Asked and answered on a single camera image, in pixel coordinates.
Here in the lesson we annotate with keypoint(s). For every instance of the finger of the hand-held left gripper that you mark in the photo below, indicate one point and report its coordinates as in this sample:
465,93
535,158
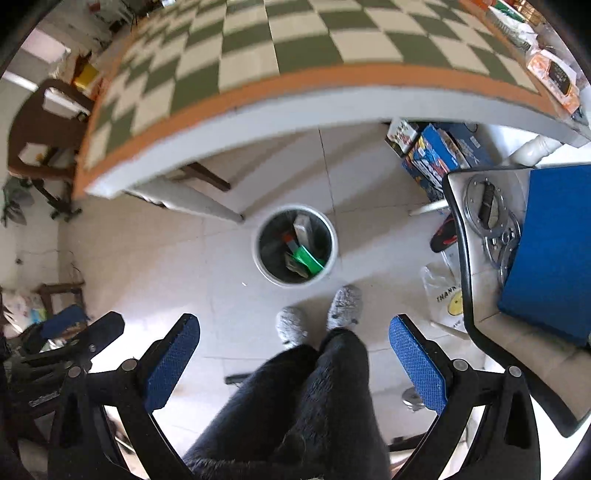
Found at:
107,325
64,319

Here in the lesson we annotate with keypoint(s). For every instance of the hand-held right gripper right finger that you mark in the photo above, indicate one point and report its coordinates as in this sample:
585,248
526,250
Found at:
418,364

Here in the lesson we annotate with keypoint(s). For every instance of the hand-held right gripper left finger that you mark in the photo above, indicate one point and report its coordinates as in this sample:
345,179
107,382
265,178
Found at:
173,364

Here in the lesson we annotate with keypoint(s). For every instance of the white round trash bin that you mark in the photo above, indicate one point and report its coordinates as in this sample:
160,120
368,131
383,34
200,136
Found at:
277,272

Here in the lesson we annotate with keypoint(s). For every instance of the small wooden stool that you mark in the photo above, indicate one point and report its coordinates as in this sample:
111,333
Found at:
60,293

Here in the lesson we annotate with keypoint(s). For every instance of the metal floor disc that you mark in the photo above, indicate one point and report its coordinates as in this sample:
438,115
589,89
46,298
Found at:
413,399

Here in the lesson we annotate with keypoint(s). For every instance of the white plastic bag yellow print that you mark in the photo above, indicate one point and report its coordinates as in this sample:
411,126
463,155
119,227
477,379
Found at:
443,295

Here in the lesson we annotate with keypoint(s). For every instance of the person's right leg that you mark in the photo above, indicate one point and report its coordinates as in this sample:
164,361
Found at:
344,397

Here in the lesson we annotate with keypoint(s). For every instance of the person's leg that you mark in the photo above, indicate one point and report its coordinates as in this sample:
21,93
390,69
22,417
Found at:
344,397
263,406

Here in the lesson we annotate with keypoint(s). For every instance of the grey right slipper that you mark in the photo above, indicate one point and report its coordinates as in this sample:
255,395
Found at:
344,307

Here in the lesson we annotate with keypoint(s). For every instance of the grey slipper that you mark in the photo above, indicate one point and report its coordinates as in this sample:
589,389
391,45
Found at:
344,307
292,325

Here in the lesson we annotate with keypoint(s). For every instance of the person's left leg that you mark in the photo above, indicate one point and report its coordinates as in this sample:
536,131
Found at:
263,406

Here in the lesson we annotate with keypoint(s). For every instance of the grey left slipper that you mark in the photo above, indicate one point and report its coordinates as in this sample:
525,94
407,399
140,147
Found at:
292,325

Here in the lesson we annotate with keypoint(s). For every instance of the green plant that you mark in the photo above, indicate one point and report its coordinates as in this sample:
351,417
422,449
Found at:
16,198

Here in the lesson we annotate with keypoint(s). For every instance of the red and black slipper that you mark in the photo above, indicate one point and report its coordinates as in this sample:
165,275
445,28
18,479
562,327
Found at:
444,236

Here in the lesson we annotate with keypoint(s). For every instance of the green packet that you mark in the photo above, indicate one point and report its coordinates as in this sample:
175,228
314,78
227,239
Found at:
307,259

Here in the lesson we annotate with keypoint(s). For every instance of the blue seat cushion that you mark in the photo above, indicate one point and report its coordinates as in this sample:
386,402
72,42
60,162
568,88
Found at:
554,258

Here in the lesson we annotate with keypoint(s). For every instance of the grey carton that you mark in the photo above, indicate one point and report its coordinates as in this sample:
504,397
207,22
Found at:
302,227

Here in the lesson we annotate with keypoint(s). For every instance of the brown wooden chair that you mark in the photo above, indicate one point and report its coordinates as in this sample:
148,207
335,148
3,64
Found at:
41,138

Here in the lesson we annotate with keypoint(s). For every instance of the blue printed box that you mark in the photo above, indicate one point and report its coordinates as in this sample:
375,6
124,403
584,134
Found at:
431,159

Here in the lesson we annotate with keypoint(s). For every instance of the dark blue box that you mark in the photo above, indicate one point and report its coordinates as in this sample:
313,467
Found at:
475,143

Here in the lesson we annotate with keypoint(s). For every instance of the white printed box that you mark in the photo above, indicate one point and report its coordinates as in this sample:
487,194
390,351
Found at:
401,136

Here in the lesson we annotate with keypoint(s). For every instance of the yellow container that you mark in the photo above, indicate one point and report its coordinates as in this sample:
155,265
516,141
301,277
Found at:
87,74

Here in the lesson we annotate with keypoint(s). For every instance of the orange packet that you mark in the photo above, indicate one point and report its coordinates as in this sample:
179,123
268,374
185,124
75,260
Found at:
554,78

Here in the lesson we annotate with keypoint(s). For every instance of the green checkered tablecloth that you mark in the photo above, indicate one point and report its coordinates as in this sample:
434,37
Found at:
295,41

